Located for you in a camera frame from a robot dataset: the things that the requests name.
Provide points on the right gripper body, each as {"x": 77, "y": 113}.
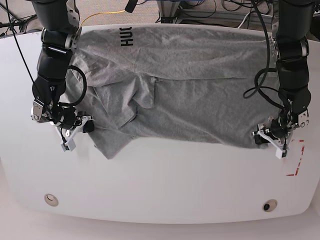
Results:
{"x": 69, "y": 123}

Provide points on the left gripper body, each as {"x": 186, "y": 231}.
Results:
{"x": 278, "y": 134}

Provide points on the grey printed T-shirt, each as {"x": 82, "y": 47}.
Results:
{"x": 174, "y": 82}

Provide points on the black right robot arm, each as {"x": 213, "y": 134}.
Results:
{"x": 60, "y": 36}

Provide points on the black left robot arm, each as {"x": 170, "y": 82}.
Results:
{"x": 287, "y": 54}

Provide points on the red tape rectangle marking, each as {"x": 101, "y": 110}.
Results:
{"x": 294, "y": 157}

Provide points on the open table grommet hole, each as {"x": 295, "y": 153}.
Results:
{"x": 270, "y": 205}

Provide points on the black tripod stand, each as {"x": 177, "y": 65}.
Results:
{"x": 18, "y": 16}

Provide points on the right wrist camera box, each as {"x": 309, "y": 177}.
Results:
{"x": 68, "y": 146}

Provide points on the aluminium frame stand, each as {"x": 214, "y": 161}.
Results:
{"x": 222, "y": 13}

